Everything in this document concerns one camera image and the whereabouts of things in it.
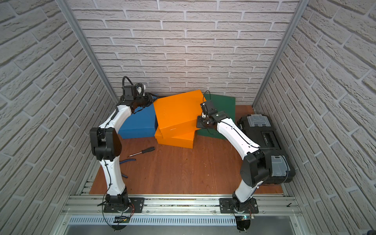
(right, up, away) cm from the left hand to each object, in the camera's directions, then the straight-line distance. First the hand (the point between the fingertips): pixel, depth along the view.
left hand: (160, 94), depth 93 cm
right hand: (+27, -18, -7) cm, 33 cm away
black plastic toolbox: (+62, -22, -8) cm, 66 cm away
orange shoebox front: (+13, -13, -10) cm, 21 cm away
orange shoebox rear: (+17, -29, -6) cm, 34 cm away
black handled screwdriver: (-10, -37, +1) cm, 38 cm away
